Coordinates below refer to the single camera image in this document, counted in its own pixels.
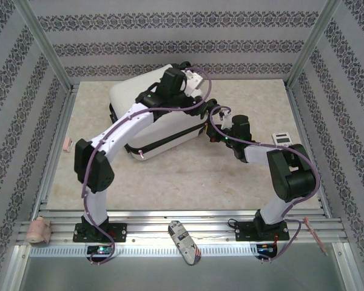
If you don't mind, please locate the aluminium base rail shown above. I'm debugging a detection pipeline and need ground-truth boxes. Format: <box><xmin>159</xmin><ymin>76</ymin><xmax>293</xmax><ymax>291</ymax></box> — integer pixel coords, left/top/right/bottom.
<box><xmin>16</xmin><ymin>209</ymin><xmax>351</xmax><ymax>246</ymax></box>

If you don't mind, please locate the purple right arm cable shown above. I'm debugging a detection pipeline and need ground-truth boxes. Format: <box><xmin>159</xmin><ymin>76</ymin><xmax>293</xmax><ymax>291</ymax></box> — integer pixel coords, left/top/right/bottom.
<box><xmin>209</xmin><ymin>105</ymin><xmax>320</xmax><ymax>264</ymax></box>

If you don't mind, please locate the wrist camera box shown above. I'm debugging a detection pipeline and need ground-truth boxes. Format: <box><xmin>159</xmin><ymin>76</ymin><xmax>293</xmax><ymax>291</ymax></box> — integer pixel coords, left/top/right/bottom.
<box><xmin>184</xmin><ymin>68</ymin><xmax>205</xmax><ymax>95</ymax></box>
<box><xmin>217</xmin><ymin>110</ymin><xmax>233</xmax><ymax>130</ymax></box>

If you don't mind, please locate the aluminium frame post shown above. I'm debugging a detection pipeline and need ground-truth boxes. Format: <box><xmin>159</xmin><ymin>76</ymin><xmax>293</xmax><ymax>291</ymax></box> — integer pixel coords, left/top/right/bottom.
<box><xmin>16</xmin><ymin>0</ymin><xmax>74</xmax><ymax>92</ymax></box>
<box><xmin>286</xmin><ymin>0</ymin><xmax>342</xmax><ymax>90</ymax></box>

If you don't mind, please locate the aluminium side rail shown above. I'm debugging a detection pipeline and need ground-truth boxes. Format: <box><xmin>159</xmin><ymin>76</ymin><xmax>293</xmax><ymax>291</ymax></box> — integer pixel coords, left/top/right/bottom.
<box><xmin>286</xmin><ymin>84</ymin><xmax>333</xmax><ymax>218</ymax></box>
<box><xmin>33</xmin><ymin>84</ymin><xmax>79</xmax><ymax>213</ymax></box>

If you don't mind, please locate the white scientific calculator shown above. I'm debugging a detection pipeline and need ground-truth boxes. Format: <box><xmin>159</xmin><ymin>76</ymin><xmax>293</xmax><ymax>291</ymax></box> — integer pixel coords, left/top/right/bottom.
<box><xmin>271</xmin><ymin>132</ymin><xmax>294</xmax><ymax>148</ymax></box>

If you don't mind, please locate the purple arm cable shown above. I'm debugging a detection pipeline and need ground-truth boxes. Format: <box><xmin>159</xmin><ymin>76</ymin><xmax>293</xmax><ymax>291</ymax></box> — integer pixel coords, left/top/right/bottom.
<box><xmin>82</xmin><ymin>68</ymin><xmax>214</xmax><ymax>266</ymax></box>
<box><xmin>209</xmin><ymin>105</ymin><xmax>320</xmax><ymax>264</ymax></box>

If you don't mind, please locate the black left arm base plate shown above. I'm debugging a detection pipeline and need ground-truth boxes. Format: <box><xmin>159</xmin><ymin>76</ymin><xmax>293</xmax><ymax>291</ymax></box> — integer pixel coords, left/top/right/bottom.
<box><xmin>73</xmin><ymin>222</ymin><xmax>127</xmax><ymax>243</ymax></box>

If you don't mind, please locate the newspaper print pouch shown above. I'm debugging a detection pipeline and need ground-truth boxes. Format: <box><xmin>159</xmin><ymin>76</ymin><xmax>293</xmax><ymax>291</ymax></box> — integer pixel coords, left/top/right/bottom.
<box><xmin>167</xmin><ymin>220</ymin><xmax>202</xmax><ymax>266</ymax></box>

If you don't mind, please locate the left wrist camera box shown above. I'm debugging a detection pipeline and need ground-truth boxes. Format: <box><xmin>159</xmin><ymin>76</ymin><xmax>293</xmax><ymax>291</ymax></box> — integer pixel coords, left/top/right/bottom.
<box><xmin>184</xmin><ymin>68</ymin><xmax>205</xmax><ymax>95</ymax></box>

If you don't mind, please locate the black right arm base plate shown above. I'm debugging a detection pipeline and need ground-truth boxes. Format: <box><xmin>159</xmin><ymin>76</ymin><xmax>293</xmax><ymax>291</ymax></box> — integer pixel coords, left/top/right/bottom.
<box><xmin>235</xmin><ymin>220</ymin><xmax>289</xmax><ymax>243</ymax></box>

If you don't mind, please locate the small pink plastic object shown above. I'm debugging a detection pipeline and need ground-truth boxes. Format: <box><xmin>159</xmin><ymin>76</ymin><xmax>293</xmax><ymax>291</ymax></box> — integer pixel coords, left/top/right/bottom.
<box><xmin>25</xmin><ymin>215</ymin><xmax>53</xmax><ymax>245</ymax></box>

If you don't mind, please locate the white slotted cable duct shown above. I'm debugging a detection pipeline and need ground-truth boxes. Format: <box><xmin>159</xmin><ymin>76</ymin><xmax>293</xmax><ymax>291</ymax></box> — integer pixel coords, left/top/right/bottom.
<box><xmin>29</xmin><ymin>247</ymin><xmax>258</xmax><ymax>258</ymax></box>

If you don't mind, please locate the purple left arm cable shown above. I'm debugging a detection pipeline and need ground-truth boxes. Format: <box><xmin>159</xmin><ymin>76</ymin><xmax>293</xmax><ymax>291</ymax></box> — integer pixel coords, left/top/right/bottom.
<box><xmin>82</xmin><ymin>68</ymin><xmax>214</xmax><ymax>266</ymax></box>

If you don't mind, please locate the red pen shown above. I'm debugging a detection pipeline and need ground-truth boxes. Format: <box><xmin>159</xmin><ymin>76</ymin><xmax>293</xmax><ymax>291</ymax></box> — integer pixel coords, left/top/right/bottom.
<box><xmin>303</xmin><ymin>216</ymin><xmax>328</xmax><ymax>256</ymax></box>

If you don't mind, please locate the white hard-shell suitcase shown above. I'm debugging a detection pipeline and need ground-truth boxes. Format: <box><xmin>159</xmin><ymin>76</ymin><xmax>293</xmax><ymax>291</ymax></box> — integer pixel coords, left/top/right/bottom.
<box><xmin>108</xmin><ymin>61</ymin><xmax>220</xmax><ymax>161</ymax></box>

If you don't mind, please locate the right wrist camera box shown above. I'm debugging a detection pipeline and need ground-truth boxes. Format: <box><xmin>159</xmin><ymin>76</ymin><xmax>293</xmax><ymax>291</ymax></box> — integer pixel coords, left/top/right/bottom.
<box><xmin>217</xmin><ymin>110</ymin><xmax>233</xmax><ymax>130</ymax></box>

